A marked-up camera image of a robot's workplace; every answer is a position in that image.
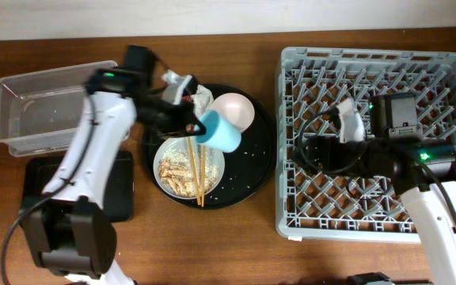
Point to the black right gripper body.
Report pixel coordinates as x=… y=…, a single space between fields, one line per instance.
x=355 y=158

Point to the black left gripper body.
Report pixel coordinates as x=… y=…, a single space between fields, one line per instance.
x=176 y=119

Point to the light blue plastic cup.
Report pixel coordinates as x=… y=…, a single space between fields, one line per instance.
x=220 y=133

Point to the pink bowl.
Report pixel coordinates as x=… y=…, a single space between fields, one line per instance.
x=236 y=108

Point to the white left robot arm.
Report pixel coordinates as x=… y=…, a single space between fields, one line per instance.
x=66 y=229

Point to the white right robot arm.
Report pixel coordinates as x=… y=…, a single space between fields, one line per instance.
x=423 y=175

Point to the grey dishwasher rack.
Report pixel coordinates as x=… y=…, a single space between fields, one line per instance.
x=312 y=79

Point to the crumpled white napkin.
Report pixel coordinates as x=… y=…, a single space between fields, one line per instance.
x=202 y=100

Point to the grey plate with food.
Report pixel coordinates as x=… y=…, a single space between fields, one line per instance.
x=173 y=173

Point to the black rectangular bin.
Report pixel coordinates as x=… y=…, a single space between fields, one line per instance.
x=118 y=202

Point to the round black tray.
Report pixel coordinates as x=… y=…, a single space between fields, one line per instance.
x=249 y=167

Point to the clear plastic bin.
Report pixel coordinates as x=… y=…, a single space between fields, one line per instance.
x=39 y=111

